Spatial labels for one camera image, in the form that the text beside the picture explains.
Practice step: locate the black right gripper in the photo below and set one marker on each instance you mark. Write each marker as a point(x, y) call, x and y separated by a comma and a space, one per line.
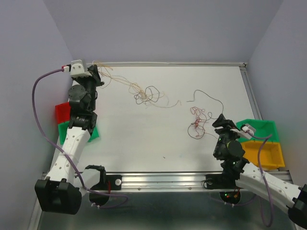
point(227, 125)

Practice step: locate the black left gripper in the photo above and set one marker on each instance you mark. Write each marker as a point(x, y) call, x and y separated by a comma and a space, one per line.
point(92, 70)

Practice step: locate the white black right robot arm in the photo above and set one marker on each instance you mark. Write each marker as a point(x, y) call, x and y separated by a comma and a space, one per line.
point(290, 198)

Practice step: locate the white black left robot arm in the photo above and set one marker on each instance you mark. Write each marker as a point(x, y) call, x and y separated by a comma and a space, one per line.
point(57, 193)

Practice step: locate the green plastic bin right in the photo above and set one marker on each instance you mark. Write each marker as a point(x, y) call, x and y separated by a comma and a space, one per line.
point(263, 128)

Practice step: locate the green plastic bin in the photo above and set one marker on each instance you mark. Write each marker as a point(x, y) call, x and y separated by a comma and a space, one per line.
point(62, 128)
point(263, 128)

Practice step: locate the red plastic bin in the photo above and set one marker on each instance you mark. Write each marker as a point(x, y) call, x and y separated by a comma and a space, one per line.
point(62, 112)

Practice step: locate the yellow plastic bin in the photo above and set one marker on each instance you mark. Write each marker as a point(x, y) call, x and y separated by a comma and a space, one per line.
point(271, 156)

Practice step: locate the green plastic bin left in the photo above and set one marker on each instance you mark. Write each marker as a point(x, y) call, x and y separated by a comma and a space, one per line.
point(62, 128)

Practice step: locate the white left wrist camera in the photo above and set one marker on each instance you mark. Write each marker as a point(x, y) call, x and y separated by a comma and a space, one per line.
point(78, 69)

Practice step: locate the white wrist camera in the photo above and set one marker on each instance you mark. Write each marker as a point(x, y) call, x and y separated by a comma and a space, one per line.
point(78, 69)
point(246, 131)

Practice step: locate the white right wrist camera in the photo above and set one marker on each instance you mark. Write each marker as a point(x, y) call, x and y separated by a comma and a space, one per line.
point(246, 131)

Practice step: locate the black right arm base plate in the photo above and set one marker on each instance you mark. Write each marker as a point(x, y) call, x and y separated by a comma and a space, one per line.
point(216, 180)

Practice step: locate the aluminium table frame rail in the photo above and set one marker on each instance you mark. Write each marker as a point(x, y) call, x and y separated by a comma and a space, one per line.
point(155, 182)

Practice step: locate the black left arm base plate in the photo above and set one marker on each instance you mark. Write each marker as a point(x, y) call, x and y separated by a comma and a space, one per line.
point(96, 178)

